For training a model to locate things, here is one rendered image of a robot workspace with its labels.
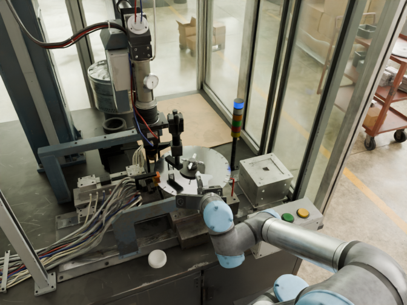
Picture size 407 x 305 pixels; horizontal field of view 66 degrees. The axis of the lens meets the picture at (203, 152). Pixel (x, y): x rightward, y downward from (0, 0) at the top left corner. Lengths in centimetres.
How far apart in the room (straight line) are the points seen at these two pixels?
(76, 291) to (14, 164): 86
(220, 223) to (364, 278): 37
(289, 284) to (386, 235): 170
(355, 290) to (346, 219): 202
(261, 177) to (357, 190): 158
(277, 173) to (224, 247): 64
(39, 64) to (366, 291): 141
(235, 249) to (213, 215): 13
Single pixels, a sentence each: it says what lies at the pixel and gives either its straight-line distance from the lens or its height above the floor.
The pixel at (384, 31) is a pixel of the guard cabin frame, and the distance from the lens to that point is 103.
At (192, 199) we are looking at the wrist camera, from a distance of 102.
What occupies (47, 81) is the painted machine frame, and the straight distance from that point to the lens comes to 159.
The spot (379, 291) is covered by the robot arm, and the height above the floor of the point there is 136.
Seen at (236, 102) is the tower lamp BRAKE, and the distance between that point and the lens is 141.
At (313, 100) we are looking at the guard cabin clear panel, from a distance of 130.
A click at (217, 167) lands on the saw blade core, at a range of 136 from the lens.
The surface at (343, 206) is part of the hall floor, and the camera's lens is 272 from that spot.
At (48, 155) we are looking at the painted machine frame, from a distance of 143.
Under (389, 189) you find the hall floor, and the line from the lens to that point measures 305.
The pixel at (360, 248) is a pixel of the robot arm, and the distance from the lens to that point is 73.
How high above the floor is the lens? 186
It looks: 39 degrees down
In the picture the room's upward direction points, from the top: 1 degrees clockwise
